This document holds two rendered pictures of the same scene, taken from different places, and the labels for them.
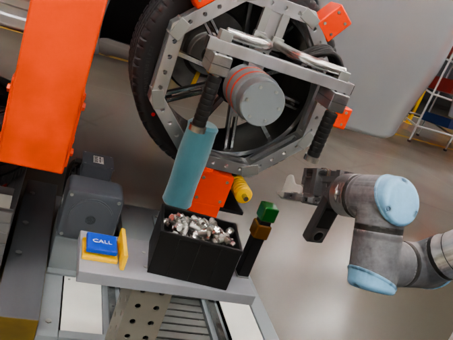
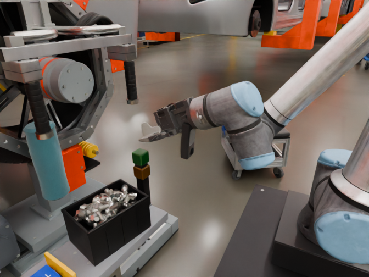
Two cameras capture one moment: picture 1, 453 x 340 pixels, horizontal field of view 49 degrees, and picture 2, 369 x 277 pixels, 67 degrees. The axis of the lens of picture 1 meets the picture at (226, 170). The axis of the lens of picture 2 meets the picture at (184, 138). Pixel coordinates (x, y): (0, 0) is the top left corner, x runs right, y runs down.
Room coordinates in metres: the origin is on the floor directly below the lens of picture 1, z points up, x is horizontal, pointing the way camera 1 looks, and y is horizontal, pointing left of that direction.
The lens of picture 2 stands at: (0.43, 0.17, 1.06)
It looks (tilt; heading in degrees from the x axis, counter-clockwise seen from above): 25 degrees down; 326
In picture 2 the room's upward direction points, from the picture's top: 1 degrees counter-clockwise
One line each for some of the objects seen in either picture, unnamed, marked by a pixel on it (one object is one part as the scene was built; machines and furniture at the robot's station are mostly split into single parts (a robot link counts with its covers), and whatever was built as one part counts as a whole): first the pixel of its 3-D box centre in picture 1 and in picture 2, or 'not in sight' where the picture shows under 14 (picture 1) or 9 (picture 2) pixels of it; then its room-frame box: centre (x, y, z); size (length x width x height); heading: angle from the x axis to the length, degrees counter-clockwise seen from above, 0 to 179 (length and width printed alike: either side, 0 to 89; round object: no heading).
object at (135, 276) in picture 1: (166, 268); (100, 247); (1.06, 0.05, 0.44); 0.43 x 0.17 x 0.03; 112
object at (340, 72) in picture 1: (313, 46); (83, 18); (1.41, -0.10, 1.03); 0.19 x 0.18 x 0.11; 22
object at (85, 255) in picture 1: (99, 250); not in sight; (1.00, 0.21, 0.45); 0.08 x 0.08 x 0.01; 22
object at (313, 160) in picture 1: (321, 135); (130, 81); (1.34, -0.21, 0.83); 0.04 x 0.04 x 0.16
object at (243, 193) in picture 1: (234, 179); (75, 144); (1.63, -0.04, 0.51); 0.29 x 0.06 x 0.06; 22
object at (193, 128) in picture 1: (206, 102); (38, 109); (1.21, 0.11, 0.83); 0.04 x 0.04 x 0.16
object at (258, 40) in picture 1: (248, 23); (21, 21); (1.34, 0.08, 1.03); 0.19 x 0.18 x 0.11; 22
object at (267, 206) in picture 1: (267, 212); (140, 156); (1.14, -0.13, 0.64); 0.04 x 0.04 x 0.04; 22
